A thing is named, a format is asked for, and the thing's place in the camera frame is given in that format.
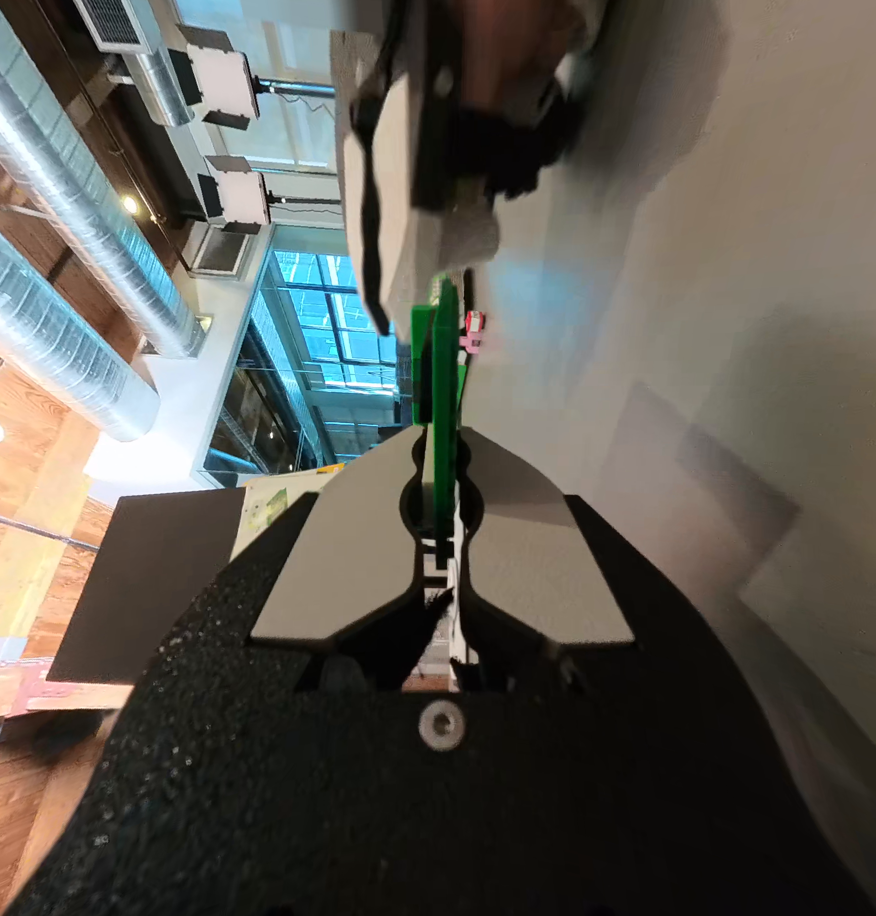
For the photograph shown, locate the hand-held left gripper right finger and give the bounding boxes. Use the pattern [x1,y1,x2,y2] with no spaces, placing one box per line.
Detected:
[456,426,636,651]

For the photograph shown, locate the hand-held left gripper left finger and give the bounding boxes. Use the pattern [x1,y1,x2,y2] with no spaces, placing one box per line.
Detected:
[250,426,428,651]

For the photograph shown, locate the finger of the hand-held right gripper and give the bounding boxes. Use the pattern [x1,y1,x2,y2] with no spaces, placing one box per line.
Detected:
[372,72,499,317]
[340,120,395,337]

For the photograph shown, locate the green lego plate assembly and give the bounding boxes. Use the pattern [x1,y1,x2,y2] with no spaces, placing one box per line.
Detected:
[409,275,475,568]

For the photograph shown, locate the lego instruction booklet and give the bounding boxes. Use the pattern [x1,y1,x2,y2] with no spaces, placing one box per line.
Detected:
[230,464,347,568]

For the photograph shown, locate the person's right hand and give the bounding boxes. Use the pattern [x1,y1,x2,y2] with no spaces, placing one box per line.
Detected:
[452,0,591,110]

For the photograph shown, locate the large glass window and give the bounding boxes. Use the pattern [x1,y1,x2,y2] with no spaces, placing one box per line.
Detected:
[195,225,419,492]

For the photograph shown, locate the white studio light panel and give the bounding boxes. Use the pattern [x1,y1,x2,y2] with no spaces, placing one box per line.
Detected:
[167,23,336,132]
[197,154,339,235]

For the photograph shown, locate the dark rectangular board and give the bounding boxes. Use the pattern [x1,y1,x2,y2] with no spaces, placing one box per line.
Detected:
[46,490,248,685]

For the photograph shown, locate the ceiling air conditioner unit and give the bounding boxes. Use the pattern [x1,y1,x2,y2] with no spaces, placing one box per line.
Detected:
[72,0,161,56]

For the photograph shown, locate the wall vent grille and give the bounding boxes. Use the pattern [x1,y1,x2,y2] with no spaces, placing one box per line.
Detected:
[189,224,254,278]

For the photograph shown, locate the silver ventilation duct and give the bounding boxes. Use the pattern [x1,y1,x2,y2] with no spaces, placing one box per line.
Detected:
[0,0,211,360]
[0,213,161,443]

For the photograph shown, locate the steel cable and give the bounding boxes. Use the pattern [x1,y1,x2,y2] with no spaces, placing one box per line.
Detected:
[0,508,100,553]

